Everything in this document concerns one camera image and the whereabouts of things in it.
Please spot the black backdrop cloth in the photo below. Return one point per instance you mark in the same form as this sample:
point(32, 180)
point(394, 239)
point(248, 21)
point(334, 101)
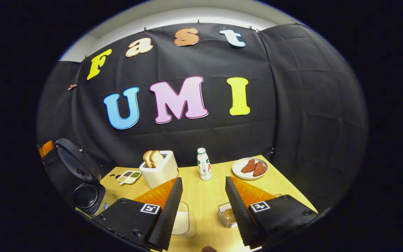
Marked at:
point(292, 122)

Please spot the white drink bottle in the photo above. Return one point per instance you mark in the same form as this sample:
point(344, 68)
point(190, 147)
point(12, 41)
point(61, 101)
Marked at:
point(204, 168)

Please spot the white toaster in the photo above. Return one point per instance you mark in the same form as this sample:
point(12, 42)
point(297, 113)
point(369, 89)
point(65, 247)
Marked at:
point(163, 171)

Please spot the toasted bread slice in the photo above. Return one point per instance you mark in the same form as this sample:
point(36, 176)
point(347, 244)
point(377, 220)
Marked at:
point(157, 157)
point(147, 159)

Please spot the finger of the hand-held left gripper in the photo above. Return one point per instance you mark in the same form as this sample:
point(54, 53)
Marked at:
point(46, 148)

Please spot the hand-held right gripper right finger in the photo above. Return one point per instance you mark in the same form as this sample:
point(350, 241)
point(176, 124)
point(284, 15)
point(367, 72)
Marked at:
point(238, 217)

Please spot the white rice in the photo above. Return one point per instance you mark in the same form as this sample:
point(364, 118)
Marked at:
point(180, 220)

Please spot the clear plastic box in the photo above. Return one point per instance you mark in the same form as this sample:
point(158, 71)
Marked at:
point(191, 217)

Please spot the white sectioned condiment tray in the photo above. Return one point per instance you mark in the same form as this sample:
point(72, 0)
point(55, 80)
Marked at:
point(129, 176)

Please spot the clear chopstick holder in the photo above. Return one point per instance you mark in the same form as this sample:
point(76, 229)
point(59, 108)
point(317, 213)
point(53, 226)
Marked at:
point(222, 218)

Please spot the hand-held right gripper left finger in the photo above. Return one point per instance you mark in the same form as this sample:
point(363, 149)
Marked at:
point(170, 217)

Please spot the red clothespin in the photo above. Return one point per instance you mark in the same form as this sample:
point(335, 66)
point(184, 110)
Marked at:
point(72, 86)

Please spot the red meat slice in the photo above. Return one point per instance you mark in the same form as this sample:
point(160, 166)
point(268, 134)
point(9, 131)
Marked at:
point(259, 168)
point(248, 166)

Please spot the white round plate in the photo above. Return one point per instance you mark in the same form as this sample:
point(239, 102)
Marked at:
point(238, 171)

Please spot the dark blue rice cooker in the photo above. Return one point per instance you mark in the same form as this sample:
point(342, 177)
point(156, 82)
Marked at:
point(89, 199)

